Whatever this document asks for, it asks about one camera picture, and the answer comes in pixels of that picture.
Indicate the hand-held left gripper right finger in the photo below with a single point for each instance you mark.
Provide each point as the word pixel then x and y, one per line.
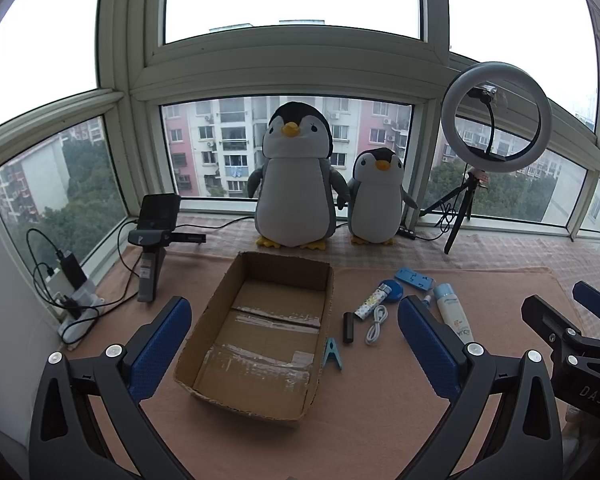
pixel 430 345

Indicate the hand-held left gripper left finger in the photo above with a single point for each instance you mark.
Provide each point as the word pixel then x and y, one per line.
pixel 160 345

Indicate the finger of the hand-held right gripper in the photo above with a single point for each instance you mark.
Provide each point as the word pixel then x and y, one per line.
pixel 545 312
pixel 595 301

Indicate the white and blue tube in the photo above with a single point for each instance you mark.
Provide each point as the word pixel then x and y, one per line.
pixel 452 310

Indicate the blue round disc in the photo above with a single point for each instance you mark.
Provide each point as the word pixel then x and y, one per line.
pixel 395 292

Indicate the blue folding phone stand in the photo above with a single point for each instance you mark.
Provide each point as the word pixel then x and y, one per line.
pixel 415 278

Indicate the patterned white lighter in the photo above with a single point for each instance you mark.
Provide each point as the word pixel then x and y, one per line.
pixel 367 305

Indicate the black cylinder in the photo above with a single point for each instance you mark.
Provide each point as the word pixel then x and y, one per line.
pixel 349 327

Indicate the light blue clothespin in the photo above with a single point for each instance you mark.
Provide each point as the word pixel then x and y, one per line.
pixel 331 355

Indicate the cardboard box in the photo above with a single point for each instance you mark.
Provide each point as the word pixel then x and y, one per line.
pixel 270 320

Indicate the checked blanket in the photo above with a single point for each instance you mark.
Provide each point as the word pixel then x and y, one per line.
pixel 505 255

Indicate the white power strip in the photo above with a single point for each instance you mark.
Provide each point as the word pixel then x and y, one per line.
pixel 80 327

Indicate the black inline light controller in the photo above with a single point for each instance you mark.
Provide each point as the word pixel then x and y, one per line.
pixel 407 233

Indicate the black power adapter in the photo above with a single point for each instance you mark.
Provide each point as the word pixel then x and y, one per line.
pixel 70 270

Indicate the black tripod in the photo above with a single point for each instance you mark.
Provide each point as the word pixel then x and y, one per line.
pixel 458 222

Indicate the small penguin plush toy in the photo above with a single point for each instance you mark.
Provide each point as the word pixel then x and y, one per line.
pixel 375 200

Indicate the large penguin plush toy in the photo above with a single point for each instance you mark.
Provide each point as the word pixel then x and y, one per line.
pixel 295 195

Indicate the black gooseneck phone holder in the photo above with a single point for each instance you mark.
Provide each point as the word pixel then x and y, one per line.
pixel 481 92

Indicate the black camera on grey stand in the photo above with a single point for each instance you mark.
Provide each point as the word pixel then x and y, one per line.
pixel 150 270

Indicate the white window frame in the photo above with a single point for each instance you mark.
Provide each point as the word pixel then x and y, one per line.
pixel 130 60

